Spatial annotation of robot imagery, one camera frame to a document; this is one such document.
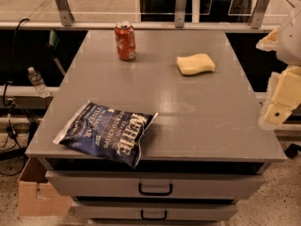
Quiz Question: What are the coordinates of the clear plastic water bottle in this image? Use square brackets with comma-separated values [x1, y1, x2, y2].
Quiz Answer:
[28, 67, 50, 98]

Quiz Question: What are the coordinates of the orange soda can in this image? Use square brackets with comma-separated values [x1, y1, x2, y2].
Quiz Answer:
[115, 22, 135, 60]

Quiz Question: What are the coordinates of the green handled tool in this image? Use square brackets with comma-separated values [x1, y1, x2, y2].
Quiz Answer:
[46, 29, 66, 75]

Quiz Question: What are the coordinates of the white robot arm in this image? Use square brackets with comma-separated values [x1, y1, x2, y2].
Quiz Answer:
[256, 4, 301, 130]

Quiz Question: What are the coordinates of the black cable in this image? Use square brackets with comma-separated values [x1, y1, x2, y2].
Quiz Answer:
[1, 17, 31, 109]

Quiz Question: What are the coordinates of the metal bracket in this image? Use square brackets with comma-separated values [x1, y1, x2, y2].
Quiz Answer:
[248, 0, 270, 29]
[174, 0, 186, 28]
[55, 0, 74, 26]

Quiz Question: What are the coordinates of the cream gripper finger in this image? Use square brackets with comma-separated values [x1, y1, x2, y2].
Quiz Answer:
[256, 27, 279, 52]
[258, 65, 301, 130]

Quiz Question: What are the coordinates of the lower grey drawer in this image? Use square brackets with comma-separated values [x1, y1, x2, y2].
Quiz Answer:
[72, 202, 237, 221]

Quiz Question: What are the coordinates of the upper grey drawer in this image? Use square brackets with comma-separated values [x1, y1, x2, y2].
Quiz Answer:
[46, 170, 264, 200]

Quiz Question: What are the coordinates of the black object on floor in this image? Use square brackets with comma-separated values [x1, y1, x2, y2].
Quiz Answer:
[285, 143, 301, 158]

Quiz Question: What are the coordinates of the middle metal bracket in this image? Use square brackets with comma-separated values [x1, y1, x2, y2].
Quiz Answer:
[174, 0, 186, 28]

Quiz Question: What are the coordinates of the cardboard box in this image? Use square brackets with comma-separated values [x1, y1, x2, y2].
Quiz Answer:
[18, 158, 71, 217]

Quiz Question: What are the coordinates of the grey drawer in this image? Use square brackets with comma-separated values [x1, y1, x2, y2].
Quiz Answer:
[46, 170, 264, 200]
[72, 202, 237, 221]

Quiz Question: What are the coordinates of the blue potato chip bag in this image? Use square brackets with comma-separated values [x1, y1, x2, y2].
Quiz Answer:
[53, 101, 158, 169]

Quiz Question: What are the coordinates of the right metal bracket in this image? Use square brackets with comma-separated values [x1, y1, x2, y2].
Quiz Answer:
[248, 0, 270, 29]

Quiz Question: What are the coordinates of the left metal bracket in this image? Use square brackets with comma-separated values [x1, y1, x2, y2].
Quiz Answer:
[55, 0, 74, 26]

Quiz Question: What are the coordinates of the yellow sponge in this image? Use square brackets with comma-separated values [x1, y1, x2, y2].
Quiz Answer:
[177, 54, 215, 75]

